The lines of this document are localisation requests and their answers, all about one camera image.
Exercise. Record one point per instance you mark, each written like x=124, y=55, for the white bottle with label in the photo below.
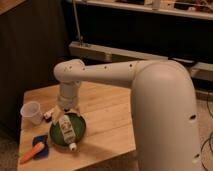
x=68, y=132

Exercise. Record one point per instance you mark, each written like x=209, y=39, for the blue sponge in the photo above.
x=43, y=150

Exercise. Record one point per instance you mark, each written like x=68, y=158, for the orange toy carrot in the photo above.
x=32, y=152

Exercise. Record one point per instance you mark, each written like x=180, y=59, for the green round plate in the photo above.
x=78, y=124

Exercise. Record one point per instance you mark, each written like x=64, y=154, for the white horizontal beam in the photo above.
x=203, y=71

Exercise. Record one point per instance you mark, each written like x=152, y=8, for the black handle on rail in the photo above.
x=183, y=61

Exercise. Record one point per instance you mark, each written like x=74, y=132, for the metal vertical pole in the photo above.
x=77, y=23

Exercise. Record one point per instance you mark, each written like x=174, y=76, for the clear plastic cup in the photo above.
x=32, y=112

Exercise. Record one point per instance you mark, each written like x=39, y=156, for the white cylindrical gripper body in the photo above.
x=68, y=95

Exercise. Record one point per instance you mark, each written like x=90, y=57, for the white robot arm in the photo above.
x=163, y=108

